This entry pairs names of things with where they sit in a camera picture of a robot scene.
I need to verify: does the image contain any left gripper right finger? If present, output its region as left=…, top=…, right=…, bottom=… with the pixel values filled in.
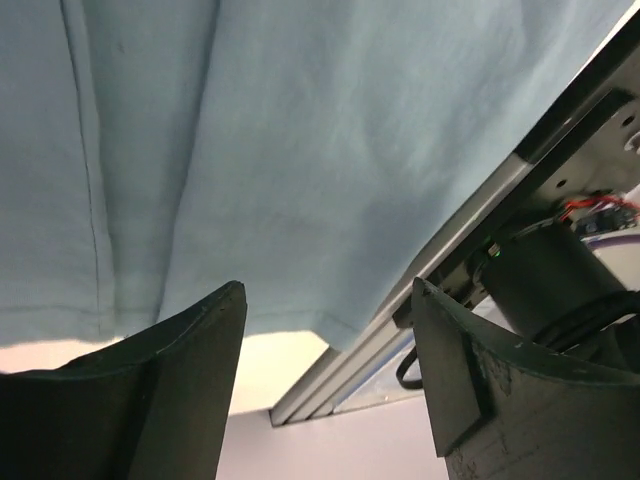
left=411, top=278, right=639, bottom=479

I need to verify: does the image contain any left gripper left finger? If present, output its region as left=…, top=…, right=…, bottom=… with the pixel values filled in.
left=1, top=281, right=247, bottom=479

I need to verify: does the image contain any grey-blue t shirt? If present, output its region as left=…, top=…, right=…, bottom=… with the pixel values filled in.
left=1, top=1, right=630, bottom=348

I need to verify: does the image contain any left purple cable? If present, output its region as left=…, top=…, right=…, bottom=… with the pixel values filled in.
left=582, top=234, right=640, bottom=254

